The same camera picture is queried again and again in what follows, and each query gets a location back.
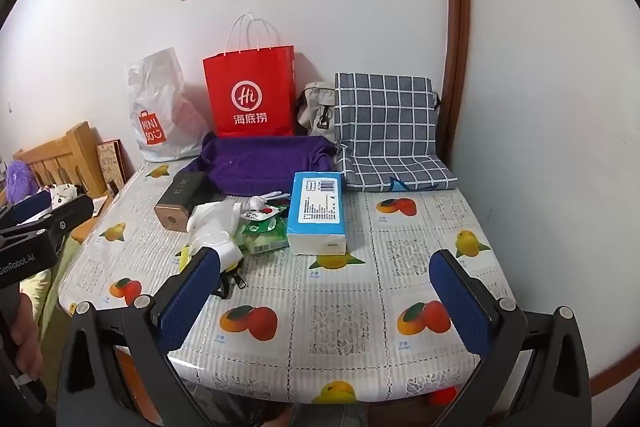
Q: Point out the grey checkered cushion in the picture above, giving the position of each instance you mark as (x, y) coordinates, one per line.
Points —
(385, 122)

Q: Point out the green bedding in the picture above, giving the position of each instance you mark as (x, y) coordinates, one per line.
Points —
(45, 302)

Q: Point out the illustrated picture book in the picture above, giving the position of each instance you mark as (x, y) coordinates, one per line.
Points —
(110, 162)

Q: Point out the beige canvas bag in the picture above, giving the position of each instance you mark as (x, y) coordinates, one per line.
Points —
(315, 107)

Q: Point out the wooden nightstand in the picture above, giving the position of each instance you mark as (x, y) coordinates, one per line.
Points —
(82, 232)

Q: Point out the dark green tea box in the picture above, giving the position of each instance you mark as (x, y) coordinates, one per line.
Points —
(180, 197)

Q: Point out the purple fluffy toy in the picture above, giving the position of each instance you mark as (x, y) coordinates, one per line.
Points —
(20, 179)

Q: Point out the light green wipes pack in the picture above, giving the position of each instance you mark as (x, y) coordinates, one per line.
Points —
(262, 239)

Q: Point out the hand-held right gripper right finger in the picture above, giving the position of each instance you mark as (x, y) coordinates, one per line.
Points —
(460, 297)

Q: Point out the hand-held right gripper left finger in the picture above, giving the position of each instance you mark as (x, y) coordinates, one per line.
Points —
(190, 292)

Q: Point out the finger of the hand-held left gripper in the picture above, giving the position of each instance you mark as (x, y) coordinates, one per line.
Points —
(72, 214)
(30, 208)

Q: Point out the small black object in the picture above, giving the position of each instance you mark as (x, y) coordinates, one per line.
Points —
(231, 283)

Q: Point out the person's left hand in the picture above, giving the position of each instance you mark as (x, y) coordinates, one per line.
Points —
(27, 337)

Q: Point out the blue white tissue pack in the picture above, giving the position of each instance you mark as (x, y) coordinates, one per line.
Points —
(315, 212)

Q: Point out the red paper bag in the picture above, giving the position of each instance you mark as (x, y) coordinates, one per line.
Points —
(250, 82)

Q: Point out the white spotted cloth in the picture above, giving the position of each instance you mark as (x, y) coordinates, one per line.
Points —
(62, 194)

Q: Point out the wooden baseboard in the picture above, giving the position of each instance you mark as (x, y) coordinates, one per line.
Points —
(617, 369)

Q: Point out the wooden headboard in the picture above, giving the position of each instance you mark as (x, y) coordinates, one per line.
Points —
(75, 152)

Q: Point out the fruit print tablecloth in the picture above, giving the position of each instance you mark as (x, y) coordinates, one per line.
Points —
(350, 307)

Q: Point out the white plastic shopping bag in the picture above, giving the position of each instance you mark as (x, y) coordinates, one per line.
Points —
(160, 107)

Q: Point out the purple towel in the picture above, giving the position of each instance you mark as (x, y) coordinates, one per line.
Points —
(260, 167)

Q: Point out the pair of white gloves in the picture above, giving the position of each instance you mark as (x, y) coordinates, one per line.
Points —
(215, 222)

